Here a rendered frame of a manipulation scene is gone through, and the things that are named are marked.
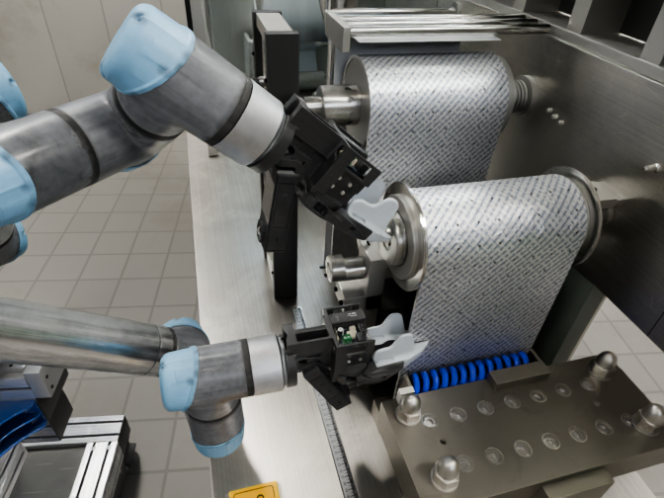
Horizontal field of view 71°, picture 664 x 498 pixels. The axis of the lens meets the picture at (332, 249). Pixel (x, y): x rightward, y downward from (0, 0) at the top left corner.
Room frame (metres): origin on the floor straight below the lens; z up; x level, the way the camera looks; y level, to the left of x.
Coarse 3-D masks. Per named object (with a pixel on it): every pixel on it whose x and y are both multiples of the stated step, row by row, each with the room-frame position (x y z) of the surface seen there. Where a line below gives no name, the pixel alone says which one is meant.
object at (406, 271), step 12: (408, 204) 0.50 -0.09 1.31; (408, 216) 0.48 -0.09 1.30; (588, 216) 0.53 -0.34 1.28; (408, 228) 0.47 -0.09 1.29; (588, 228) 0.53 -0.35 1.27; (408, 240) 0.47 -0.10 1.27; (408, 252) 0.46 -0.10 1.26; (408, 264) 0.46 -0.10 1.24; (396, 276) 0.48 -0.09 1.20; (408, 276) 0.45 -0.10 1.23
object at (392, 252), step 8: (400, 216) 0.50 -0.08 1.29; (392, 224) 0.49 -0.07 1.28; (400, 224) 0.49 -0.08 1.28; (392, 232) 0.48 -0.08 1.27; (400, 232) 0.48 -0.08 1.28; (392, 240) 0.48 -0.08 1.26; (400, 240) 0.47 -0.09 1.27; (384, 248) 0.50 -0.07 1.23; (392, 248) 0.48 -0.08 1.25; (400, 248) 0.47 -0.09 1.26; (384, 256) 0.49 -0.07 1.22; (392, 256) 0.47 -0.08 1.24; (400, 256) 0.46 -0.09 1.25; (392, 264) 0.47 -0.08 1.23; (400, 264) 0.47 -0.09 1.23
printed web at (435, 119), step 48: (384, 96) 0.69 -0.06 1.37; (432, 96) 0.71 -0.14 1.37; (480, 96) 0.74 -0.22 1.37; (384, 144) 0.68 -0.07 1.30; (432, 144) 0.71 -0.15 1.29; (480, 144) 0.74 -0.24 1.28; (432, 192) 0.52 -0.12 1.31; (480, 192) 0.53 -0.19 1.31; (528, 192) 0.54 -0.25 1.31; (576, 192) 0.55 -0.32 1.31; (336, 240) 0.81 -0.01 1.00; (432, 240) 0.46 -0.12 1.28; (480, 240) 0.47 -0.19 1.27; (528, 240) 0.49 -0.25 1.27; (576, 240) 0.51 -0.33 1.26; (432, 288) 0.45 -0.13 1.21
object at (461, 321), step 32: (448, 288) 0.46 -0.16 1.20; (480, 288) 0.47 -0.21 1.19; (512, 288) 0.49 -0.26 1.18; (544, 288) 0.51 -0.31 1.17; (416, 320) 0.45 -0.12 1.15; (448, 320) 0.46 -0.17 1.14; (480, 320) 0.48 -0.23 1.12; (512, 320) 0.50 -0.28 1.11; (448, 352) 0.47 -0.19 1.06; (480, 352) 0.49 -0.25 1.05; (512, 352) 0.51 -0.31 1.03
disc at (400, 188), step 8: (392, 184) 0.55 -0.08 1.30; (400, 184) 0.53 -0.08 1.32; (392, 192) 0.55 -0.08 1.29; (400, 192) 0.52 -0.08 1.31; (408, 192) 0.50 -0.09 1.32; (408, 200) 0.50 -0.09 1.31; (416, 200) 0.48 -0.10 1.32; (416, 208) 0.48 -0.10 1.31; (416, 216) 0.47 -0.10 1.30; (416, 224) 0.47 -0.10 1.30; (424, 224) 0.46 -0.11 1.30; (424, 232) 0.45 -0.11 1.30; (424, 240) 0.45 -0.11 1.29; (424, 248) 0.44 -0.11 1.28; (424, 256) 0.44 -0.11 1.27; (424, 264) 0.44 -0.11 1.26; (416, 272) 0.45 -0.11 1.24; (424, 272) 0.43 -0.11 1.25; (400, 280) 0.48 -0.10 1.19; (408, 280) 0.46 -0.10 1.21; (416, 280) 0.44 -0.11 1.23; (408, 288) 0.46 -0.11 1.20; (416, 288) 0.44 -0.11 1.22
